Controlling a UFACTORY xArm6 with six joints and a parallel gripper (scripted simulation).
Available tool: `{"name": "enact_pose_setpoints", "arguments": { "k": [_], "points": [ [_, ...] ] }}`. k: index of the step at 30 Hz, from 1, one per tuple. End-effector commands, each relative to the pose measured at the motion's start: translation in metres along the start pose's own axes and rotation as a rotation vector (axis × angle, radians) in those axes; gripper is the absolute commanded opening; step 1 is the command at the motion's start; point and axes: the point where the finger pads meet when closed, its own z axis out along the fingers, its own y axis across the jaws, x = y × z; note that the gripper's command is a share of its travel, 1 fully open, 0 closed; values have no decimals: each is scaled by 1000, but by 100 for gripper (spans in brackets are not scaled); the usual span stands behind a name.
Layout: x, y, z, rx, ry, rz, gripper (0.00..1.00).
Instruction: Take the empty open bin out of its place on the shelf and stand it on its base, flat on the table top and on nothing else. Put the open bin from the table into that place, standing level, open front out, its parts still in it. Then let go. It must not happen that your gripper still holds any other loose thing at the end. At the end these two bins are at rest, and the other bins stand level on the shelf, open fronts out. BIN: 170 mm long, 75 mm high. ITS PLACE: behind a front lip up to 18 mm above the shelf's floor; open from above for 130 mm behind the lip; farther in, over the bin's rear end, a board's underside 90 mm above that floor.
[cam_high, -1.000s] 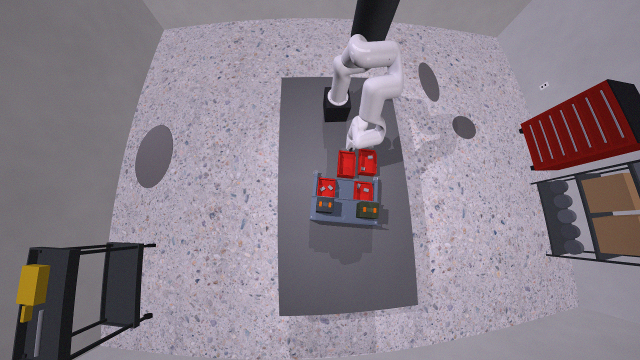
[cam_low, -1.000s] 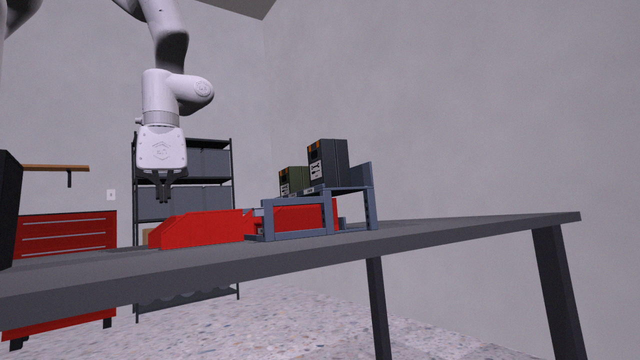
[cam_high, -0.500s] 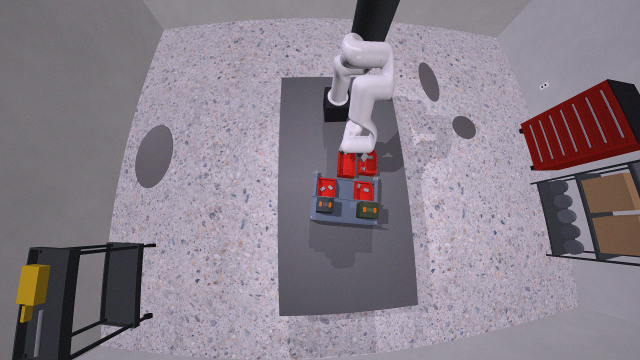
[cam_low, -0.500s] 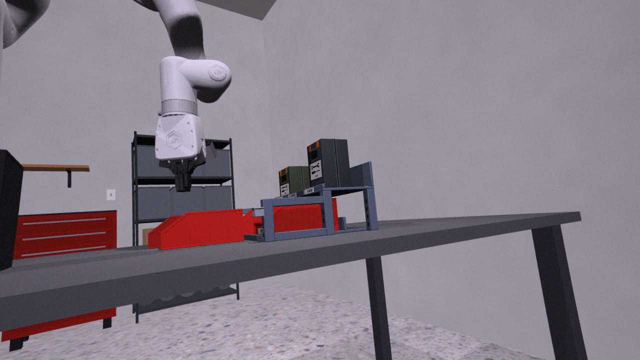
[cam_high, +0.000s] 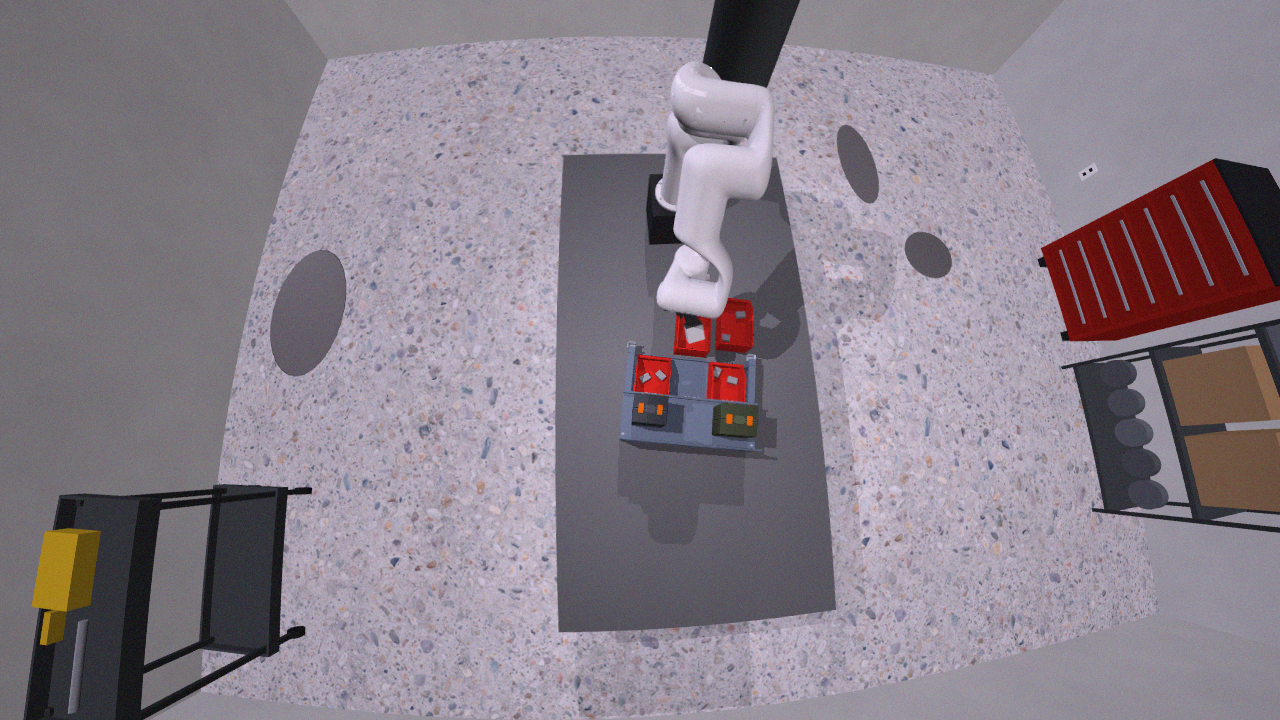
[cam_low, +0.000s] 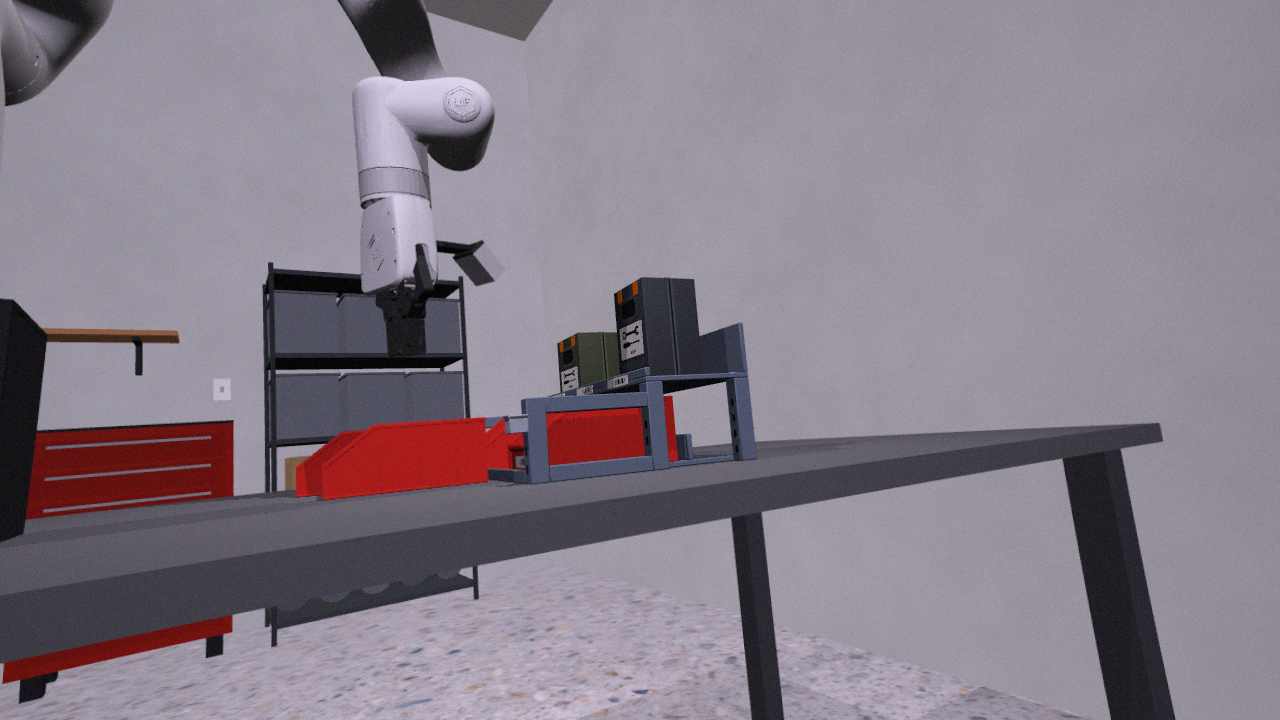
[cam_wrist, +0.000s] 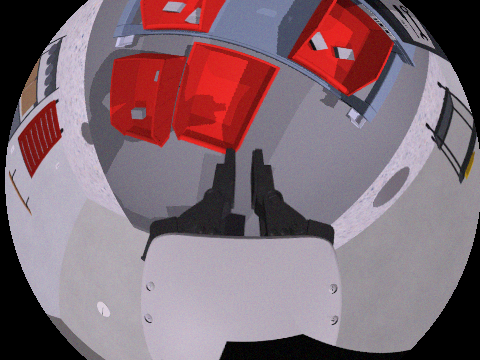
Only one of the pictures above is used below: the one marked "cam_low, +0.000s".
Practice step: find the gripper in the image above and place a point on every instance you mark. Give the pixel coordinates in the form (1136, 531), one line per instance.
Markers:
(397, 236)

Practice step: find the red bin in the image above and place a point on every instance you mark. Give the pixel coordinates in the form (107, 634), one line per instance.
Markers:
(497, 446)
(309, 472)
(595, 435)
(398, 457)

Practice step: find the dark green tool case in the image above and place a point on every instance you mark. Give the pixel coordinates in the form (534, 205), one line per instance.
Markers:
(587, 357)

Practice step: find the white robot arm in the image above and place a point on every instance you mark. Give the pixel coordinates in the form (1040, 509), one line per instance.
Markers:
(394, 120)

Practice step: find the dark grey tool case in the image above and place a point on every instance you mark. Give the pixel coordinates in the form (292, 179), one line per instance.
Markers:
(657, 327)

